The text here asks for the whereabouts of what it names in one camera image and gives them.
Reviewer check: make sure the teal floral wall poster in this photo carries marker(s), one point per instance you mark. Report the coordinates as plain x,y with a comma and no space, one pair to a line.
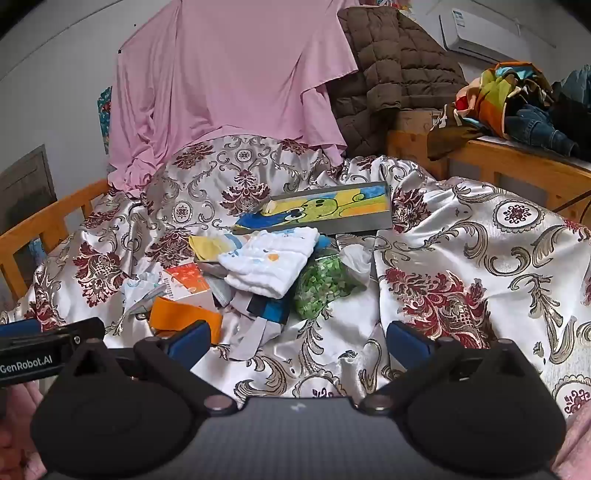
104,115

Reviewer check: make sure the white air conditioner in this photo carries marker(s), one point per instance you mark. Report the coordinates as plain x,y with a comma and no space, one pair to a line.
489,34

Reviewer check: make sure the pink hanging cloth sheet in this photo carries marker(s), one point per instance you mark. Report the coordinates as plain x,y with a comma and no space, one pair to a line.
221,69

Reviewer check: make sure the floral satin blanket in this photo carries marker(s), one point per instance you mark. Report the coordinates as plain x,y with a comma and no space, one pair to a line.
461,258

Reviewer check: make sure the bag of green paper stars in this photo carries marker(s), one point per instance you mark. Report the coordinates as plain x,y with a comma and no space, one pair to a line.
323,286

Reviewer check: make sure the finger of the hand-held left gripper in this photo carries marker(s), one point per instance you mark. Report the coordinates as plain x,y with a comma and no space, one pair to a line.
18,327

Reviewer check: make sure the brown quilted jacket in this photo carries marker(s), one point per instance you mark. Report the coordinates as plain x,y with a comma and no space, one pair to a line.
406,64

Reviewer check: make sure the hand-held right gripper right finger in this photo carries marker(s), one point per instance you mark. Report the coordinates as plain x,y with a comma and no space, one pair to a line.
407,344

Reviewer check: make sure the yellow cloth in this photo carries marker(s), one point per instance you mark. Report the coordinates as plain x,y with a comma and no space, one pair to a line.
207,247

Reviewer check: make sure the white blue printed cloth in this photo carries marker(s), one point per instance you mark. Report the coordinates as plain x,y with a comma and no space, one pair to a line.
141,290

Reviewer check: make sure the striped light cloth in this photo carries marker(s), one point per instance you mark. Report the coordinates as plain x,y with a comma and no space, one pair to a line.
235,241

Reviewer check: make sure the white gauze cloth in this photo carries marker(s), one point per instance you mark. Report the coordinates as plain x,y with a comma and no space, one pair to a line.
268,263

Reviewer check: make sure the blue black cloth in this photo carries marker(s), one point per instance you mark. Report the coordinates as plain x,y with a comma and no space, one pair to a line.
274,311

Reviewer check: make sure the blue jeans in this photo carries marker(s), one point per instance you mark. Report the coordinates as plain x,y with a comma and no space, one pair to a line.
535,124

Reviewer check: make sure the wooden bed frame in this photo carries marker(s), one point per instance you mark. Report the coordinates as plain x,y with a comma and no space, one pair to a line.
508,166

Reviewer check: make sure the dark teal garment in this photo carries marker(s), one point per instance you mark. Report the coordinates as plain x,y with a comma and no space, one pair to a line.
575,92

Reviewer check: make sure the grey cloth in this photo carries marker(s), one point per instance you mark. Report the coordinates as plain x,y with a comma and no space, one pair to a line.
249,341

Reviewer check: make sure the cartoon wall poster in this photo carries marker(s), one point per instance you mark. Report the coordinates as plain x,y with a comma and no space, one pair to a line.
404,4

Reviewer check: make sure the wooden bed rail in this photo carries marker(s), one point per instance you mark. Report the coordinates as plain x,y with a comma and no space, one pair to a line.
41,217

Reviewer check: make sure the grey box with cartoon print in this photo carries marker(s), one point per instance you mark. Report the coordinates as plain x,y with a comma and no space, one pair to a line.
323,207

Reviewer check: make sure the orange cloth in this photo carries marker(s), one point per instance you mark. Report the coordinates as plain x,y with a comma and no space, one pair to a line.
184,314

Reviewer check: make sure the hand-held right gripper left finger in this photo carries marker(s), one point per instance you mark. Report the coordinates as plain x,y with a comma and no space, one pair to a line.
189,342

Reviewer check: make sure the orange white carton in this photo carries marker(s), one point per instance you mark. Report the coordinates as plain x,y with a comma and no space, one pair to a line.
187,281

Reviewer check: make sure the cardboard box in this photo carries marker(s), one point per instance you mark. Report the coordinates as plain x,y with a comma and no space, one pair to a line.
415,121

